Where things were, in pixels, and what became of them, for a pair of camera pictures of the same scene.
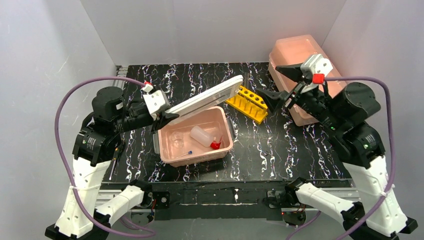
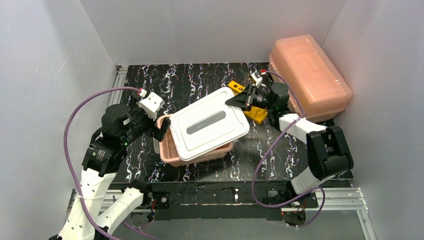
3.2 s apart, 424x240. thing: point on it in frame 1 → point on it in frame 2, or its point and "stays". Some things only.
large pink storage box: [294, 50] stays
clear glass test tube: [246, 79] stays
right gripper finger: [293, 72] → [250, 92]
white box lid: [218, 92] → [207, 124]
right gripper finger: [276, 100] → [243, 100]
